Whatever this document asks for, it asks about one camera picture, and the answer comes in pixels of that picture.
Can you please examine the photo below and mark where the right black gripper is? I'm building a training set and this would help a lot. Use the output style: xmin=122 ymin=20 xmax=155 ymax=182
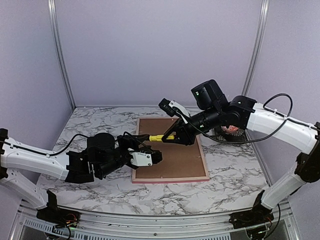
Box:
xmin=162 ymin=105 xmax=223 ymax=146

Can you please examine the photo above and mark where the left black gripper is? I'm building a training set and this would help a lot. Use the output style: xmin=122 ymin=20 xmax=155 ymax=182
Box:
xmin=97 ymin=134 xmax=150 ymax=179

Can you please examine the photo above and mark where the yellow handled screwdriver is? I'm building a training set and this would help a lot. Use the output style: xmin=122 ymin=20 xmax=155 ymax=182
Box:
xmin=149 ymin=134 xmax=175 ymax=142

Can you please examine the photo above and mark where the pink wooden picture frame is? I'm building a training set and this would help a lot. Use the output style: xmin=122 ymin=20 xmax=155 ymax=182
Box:
xmin=130 ymin=117 xmax=211 ymax=185

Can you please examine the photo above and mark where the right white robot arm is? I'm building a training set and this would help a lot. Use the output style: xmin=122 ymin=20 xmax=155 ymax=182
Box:
xmin=159 ymin=79 xmax=320 ymax=224

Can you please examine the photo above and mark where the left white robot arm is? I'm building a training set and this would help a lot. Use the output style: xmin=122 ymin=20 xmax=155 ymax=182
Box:
xmin=0 ymin=128 xmax=154 ymax=223

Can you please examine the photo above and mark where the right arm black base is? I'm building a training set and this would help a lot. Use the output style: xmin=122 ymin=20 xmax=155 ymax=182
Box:
xmin=229 ymin=209 xmax=274 ymax=229

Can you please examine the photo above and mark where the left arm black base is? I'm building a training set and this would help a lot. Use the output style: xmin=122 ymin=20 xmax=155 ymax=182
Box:
xmin=36 ymin=190 xmax=80 ymax=227

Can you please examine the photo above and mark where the red patterned object in tray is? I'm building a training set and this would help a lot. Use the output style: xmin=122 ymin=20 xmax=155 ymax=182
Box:
xmin=221 ymin=125 xmax=239 ymax=134

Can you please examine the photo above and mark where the black patterned tray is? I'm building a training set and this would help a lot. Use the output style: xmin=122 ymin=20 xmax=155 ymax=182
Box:
xmin=209 ymin=126 xmax=248 ymax=144

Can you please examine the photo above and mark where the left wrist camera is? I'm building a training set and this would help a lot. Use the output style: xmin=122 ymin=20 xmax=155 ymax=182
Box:
xmin=129 ymin=150 xmax=163 ymax=167

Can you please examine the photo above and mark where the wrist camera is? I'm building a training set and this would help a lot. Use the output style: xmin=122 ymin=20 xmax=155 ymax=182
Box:
xmin=129 ymin=150 xmax=163 ymax=167
xmin=158 ymin=98 xmax=190 ymax=124

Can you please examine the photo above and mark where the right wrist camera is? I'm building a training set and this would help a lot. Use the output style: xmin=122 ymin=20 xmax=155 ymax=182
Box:
xmin=158 ymin=98 xmax=190 ymax=124

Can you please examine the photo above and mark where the aluminium front rail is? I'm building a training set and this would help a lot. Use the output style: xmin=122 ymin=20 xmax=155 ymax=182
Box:
xmin=9 ymin=197 xmax=301 ymax=240

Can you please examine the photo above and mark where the right aluminium corner post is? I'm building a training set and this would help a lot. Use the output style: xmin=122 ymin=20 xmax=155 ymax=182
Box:
xmin=241 ymin=0 xmax=270 ymax=96

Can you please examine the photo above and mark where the aluminium corner post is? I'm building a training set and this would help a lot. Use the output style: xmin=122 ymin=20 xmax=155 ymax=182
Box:
xmin=241 ymin=0 xmax=270 ymax=96
xmin=47 ymin=0 xmax=76 ymax=111

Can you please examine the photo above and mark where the left aluminium corner post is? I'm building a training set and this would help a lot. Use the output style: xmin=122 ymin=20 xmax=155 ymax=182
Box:
xmin=47 ymin=0 xmax=76 ymax=111

